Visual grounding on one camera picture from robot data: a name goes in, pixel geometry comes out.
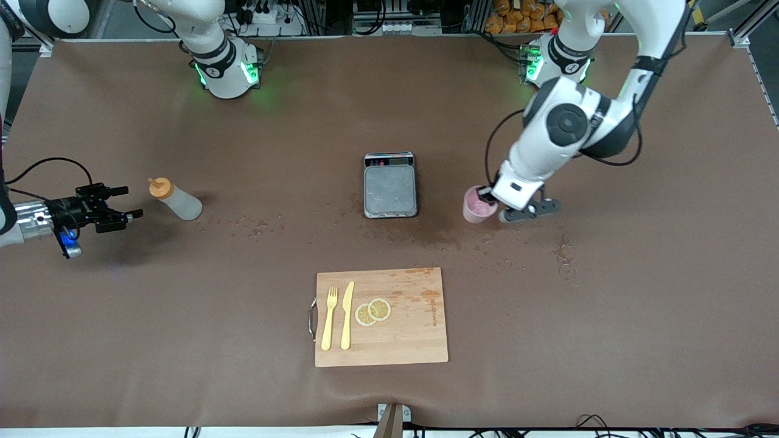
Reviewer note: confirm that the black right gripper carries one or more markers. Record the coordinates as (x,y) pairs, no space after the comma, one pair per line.
(66,211)

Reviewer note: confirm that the pink plastic cup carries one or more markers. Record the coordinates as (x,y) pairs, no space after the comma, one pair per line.
(475,212)

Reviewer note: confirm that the translucent sauce bottle orange cap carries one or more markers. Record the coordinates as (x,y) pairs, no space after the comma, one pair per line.
(179,202)

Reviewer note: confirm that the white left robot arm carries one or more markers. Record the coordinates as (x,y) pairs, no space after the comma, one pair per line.
(560,134)

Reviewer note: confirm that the silver digital kitchen scale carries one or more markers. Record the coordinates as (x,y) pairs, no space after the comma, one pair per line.
(390,191)

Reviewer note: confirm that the lemon slice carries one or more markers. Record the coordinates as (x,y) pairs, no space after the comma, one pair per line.
(380,309)
(364,315)

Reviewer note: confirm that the orange snack bags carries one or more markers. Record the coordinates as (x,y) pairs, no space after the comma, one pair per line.
(517,18)

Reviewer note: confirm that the yellow plastic knife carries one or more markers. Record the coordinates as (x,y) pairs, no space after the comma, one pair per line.
(347,316)

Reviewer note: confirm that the yellow plastic fork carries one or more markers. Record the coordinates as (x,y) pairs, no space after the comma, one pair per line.
(328,322)

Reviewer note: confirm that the white power strip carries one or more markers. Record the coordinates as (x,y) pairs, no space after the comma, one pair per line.
(268,21)

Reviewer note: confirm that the metal table clamp bracket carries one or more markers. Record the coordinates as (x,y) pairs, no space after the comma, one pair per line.
(392,420)

